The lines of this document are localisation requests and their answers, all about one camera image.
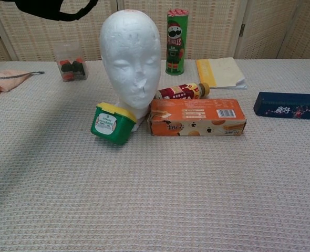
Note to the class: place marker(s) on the black baseball cap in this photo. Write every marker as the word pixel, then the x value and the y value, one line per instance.
pixel 55 9

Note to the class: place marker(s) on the white foam mannequin head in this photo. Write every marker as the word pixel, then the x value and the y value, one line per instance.
pixel 130 60

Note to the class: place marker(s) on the green tub with yellow lid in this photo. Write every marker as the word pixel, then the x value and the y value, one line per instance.
pixel 113 126

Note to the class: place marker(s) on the red drink bottle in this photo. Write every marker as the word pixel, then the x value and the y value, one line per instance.
pixel 181 92

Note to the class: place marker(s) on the orange biscuit box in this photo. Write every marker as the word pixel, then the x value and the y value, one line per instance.
pixel 197 115

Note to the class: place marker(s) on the beige waffle tablecloth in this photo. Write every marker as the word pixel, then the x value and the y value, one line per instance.
pixel 155 189

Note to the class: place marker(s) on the green Pringles can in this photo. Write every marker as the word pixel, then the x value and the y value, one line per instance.
pixel 175 44

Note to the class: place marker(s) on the yellow and white notebook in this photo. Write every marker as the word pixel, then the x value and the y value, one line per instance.
pixel 220 72

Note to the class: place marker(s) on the clear plastic box with clips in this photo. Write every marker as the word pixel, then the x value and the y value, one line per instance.
pixel 72 65

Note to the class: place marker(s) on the dark blue printed box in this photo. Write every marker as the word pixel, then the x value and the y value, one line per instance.
pixel 289 106

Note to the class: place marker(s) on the woven folding screen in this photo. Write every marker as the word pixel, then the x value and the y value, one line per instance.
pixel 52 36

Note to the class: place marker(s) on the pink towel with grey trim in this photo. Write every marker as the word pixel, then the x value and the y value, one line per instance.
pixel 0 81

